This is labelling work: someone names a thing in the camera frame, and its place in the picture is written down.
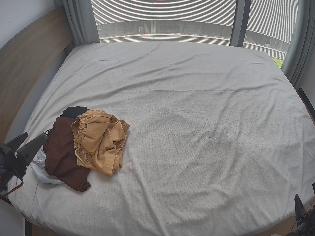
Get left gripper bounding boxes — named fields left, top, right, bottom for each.
left=0, top=132, right=47, bottom=179

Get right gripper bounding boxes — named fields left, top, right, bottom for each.
left=294, top=182, right=315, bottom=230

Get tan shorts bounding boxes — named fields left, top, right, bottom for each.
left=71, top=109, right=131, bottom=177

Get bed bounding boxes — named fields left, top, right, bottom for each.
left=0, top=6, right=315, bottom=236

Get white garment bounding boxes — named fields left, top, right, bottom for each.
left=31, top=149, right=64, bottom=184

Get brown garment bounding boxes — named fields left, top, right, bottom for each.
left=43, top=117, right=91, bottom=192

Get black garment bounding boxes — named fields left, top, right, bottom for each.
left=62, top=106, right=88, bottom=120

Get grey-green curtain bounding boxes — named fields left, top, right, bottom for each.
left=281, top=0, right=315, bottom=89
left=52, top=0, right=101, bottom=47

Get window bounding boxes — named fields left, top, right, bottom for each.
left=89, top=0, right=301, bottom=67

